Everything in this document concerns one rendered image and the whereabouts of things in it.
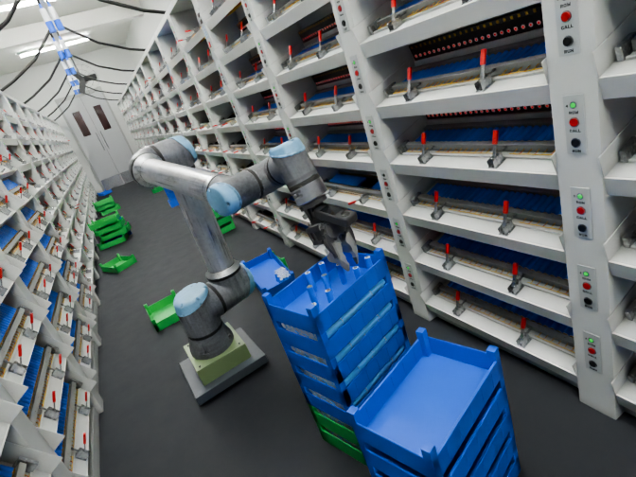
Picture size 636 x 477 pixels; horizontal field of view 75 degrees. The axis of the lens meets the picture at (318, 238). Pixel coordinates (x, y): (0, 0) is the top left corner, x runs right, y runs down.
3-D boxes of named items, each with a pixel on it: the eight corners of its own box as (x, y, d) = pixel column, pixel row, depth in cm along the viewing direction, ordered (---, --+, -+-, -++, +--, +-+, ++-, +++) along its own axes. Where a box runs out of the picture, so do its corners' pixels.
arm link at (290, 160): (284, 143, 114) (304, 129, 106) (306, 183, 116) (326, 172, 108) (259, 154, 109) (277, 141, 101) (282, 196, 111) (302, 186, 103)
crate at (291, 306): (321, 336, 100) (310, 309, 97) (271, 319, 114) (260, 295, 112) (390, 272, 117) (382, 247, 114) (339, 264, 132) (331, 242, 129)
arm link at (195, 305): (180, 331, 174) (163, 298, 167) (213, 309, 184) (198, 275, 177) (198, 343, 164) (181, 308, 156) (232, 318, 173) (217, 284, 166)
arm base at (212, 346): (203, 366, 166) (194, 347, 161) (184, 349, 179) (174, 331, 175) (241, 338, 176) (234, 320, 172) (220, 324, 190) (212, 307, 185)
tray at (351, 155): (379, 172, 154) (362, 141, 147) (307, 165, 206) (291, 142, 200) (415, 139, 158) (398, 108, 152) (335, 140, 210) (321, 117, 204)
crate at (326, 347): (330, 362, 103) (321, 336, 100) (280, 342, 117) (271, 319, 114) (397, 295, 120) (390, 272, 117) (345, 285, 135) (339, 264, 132)
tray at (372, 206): (392, 220, 161) (380, 201, 157) (319, 201, 213) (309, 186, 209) (425, 186, 165) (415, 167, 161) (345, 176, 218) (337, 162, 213)
